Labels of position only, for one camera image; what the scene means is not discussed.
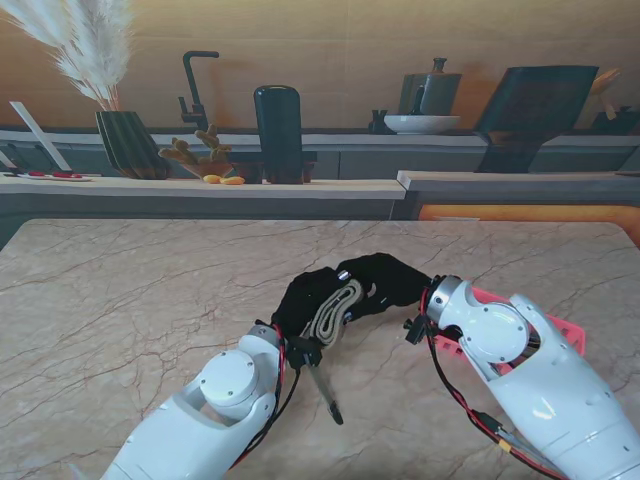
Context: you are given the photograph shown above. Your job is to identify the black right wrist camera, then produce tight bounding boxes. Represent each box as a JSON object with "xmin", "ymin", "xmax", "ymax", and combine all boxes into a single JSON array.
[{"xmin": 403, "ymin": 315, "xmax": 430, "ymax": 346}]

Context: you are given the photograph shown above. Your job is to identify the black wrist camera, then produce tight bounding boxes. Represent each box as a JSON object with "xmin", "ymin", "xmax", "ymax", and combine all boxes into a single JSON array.
[
  {"xmin": 287, "ymin": 335, "xmax": 322, "ymax": 372},
  {"xmin": 403, "ymin": 315, "xmax": 430, "ymax": 346}
]

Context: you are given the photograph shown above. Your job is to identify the beige woven belt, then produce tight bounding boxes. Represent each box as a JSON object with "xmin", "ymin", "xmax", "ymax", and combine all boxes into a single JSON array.
[{"xmin": 302, "ymin": 278, "xmax": 366, "ymax": 427}]

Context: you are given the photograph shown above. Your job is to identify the red black cable bundle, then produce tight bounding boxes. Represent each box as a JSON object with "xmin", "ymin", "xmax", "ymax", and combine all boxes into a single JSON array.
[
  {"xmin": 419, "ymin": 289, "xmax": 569, "ymax": 479},
  {"xmin": 229, "ymin": 323, "xmax": 304, "ymax": 471}
]

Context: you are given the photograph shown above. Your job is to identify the yellow wooden utensil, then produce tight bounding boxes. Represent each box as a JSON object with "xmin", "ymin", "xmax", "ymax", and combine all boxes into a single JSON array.
[{"xmin": 589, "ymin": 68, "xmax": 624, "ymax": 120}]

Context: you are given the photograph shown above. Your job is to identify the white speckled bowl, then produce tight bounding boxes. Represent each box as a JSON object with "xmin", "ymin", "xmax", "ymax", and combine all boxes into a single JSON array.
[{"xmin": 382, "ymin": 114, "xmax": 462, "ymax": 136}]

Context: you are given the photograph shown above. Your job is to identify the pink plastic storage basket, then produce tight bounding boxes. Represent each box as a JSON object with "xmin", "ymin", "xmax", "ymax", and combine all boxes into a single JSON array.
[{"xmin": 429, "ymin": 287, "xmax": 586, "ymax": 376}]

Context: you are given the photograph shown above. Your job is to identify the dark ribbed vase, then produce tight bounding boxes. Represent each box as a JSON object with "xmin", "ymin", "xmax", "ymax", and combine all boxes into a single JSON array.
[{"xmin": 94, "ymin": 110, "xmax": 174, "ymax": 181}]

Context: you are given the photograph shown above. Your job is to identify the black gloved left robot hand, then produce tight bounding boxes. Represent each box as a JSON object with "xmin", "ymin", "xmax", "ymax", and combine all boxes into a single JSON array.
[{"xmin": 269, "ymin": 266, "xmax": 352, "ymax": 341}]

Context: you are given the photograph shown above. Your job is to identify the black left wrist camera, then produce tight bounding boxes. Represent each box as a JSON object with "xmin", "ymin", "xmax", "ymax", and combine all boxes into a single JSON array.
[{"xmin": 287, "ymin": 335, "xmax": 322, "ymax": 372}]

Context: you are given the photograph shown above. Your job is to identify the white pampas grass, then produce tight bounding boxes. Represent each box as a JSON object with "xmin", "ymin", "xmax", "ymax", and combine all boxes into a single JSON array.
[{"xmin": 0, "ymin": 0, "xmax": 139, "ymax": 113}]

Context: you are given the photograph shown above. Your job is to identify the grey lidded pot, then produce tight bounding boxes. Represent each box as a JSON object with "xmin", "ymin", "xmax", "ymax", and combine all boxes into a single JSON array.
[{"xmin": 398, "ymin": 57, "xmax": 463, "ymax": 118}]

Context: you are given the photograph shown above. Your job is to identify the green cactus plant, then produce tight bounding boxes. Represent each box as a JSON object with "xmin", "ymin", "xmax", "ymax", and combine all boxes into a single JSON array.
[{"xmin": 157, "ymin": 123, "xmax": 234, "ymax": 179}]

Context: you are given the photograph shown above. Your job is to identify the tall black appliance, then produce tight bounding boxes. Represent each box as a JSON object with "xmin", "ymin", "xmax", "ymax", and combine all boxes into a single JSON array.
[{"xmin": 227, "ymin": 84, "xmax": 319, "ymax": 185}]

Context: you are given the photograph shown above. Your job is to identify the plate with red food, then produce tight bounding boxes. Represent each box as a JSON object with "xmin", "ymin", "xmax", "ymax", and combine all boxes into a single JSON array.
[{"xmin": 16, "ymin": 170, "xmax": 94, "ymax": 183}]

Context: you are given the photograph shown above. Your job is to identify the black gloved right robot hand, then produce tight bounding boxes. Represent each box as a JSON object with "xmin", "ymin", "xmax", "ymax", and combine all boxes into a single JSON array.
[{"xmin": 337, "ymin": 252, "xmax": 432, "ymax": 321}]

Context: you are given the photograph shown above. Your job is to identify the white leaning board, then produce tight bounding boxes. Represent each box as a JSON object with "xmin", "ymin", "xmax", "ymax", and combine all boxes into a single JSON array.
[{"xmin": 8, "ymin": 100, "xmax": 73, "ymax": 172}]

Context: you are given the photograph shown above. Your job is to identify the dark angular stand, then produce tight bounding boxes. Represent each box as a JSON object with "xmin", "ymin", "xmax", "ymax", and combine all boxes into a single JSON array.
[{"xmin": 472, "ymin": 65, "xmax": 600, "ymax": 174}]

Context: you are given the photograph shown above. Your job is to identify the small dark container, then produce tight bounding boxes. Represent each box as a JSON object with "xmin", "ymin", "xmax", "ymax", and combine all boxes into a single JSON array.
[{"xmin": 592, "ymin": 105, "xmax": 640, "ymax": 135}]

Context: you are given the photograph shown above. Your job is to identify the black kitchen faucet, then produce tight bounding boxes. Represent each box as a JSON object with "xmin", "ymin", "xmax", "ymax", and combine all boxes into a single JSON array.
[{"xmin": 178, "ymin": 50, "xmax": 221, "ymax": 133}]

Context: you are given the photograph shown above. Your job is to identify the yellow lemons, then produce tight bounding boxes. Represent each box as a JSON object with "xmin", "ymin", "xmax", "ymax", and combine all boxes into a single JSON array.
[{"xmin": 201, "ymin": 173, "xmax": 247, "ymax": 187}]

